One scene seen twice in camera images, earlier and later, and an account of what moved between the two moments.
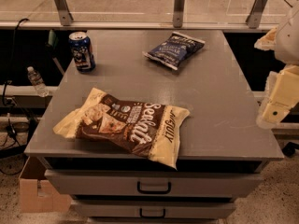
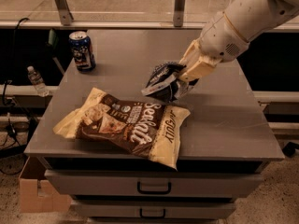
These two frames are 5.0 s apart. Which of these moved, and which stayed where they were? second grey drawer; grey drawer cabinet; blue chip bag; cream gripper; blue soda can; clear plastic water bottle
Moved: cream gripper; blue chip bag
Stayed: blue soda can; clear plastic water bottle; grey drawer cabinet; second grey drawer
